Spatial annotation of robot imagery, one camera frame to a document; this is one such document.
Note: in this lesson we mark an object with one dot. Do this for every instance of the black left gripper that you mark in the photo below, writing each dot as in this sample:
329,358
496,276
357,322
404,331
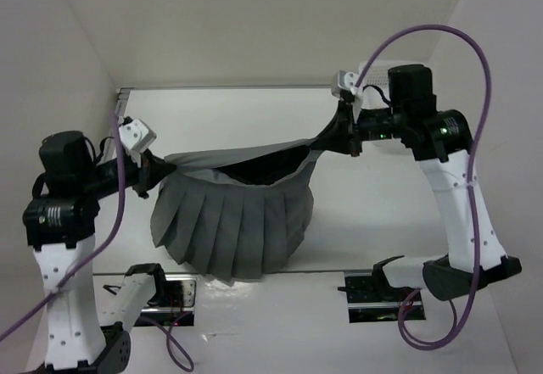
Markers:
153,170

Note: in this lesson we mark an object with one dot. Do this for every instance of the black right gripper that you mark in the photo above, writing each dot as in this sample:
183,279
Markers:
342,133

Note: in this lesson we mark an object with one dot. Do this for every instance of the grey pleated skirt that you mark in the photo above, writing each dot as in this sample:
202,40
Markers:
236,214

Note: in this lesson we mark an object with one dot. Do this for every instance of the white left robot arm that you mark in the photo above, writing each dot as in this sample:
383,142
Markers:
60,228

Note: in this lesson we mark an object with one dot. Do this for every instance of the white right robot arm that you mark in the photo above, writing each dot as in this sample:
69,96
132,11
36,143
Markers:
442,144

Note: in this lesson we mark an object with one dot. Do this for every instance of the white plastic basket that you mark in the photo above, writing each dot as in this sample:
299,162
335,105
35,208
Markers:
378,77

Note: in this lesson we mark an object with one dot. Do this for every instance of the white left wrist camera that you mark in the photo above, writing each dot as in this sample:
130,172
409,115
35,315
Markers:
136,137

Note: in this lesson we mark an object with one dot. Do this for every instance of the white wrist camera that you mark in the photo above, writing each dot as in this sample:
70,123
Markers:
136,137
343,87

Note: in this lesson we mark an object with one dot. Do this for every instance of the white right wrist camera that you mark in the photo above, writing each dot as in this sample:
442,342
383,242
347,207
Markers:
343,87

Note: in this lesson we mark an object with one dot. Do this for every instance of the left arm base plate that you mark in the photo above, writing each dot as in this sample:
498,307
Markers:
169,302

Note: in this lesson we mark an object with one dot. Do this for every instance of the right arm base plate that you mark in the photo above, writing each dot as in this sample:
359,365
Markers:
367,301

